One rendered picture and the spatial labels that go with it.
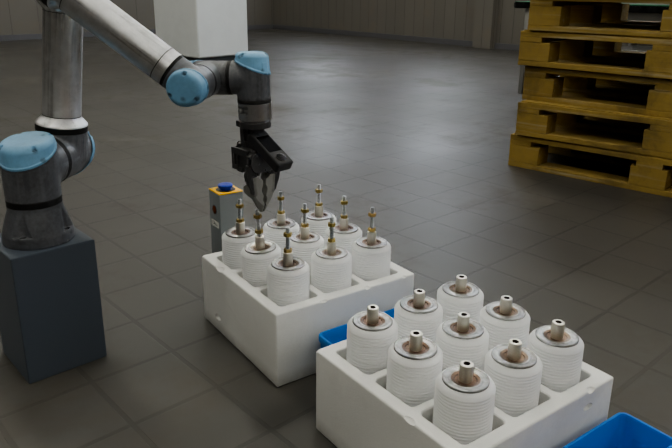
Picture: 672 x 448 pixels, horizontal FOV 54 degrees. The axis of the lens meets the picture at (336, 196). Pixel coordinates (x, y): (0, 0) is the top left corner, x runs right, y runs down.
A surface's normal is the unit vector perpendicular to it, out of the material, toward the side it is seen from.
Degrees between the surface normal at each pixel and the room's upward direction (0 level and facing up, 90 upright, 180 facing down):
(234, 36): 90
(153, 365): 0
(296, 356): 90
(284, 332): 90
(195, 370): 0
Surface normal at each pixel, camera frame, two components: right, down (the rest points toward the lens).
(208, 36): 0.75, 0.21
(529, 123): -0.64, 0.22
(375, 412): -0.80, 0.17
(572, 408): 0.59, 0.25
